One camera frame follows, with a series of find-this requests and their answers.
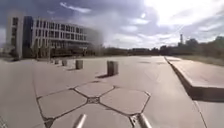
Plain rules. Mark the grey paved plaza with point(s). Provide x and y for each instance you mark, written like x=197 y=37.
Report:
x=100 y=76

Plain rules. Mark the robot's own part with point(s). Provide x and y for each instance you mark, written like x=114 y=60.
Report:
x=79 y=121
x=144 y=121

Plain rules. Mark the row of trees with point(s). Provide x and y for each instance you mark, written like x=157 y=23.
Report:
x=166 y=50

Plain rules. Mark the grey glass-fronted building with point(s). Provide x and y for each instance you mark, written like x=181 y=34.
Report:
x=50 y=36

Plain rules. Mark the concrete bollard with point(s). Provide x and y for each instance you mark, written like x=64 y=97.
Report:
x=79 y=64
x=112 y=68
x=56 y=61
x=64 y=62

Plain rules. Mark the raised concrete platform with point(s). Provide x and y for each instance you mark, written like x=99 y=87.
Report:
x=200 y=75

